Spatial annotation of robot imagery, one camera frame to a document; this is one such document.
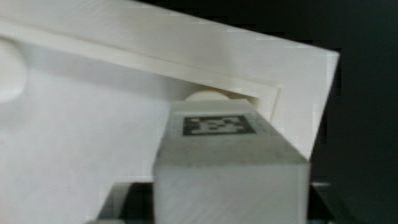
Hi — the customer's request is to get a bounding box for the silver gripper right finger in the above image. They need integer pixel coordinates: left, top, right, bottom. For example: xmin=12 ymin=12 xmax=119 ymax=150
xmin=307 ymin=182 xmax=337 ymax=224

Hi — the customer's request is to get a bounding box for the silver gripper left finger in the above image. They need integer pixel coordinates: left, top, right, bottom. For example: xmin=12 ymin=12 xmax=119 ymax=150
xmin=87 ymin=182 xmax=154 ymax=224

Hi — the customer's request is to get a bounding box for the white leg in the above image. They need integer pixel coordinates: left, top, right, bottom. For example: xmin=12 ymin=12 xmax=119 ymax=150
xmin=153 ymin=91 xmax=309 ymax=224

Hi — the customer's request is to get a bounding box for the white square tabletop tray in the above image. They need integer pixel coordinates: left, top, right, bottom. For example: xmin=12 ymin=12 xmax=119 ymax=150
xmin=0 ymin=0 xmax=339 ymax=224

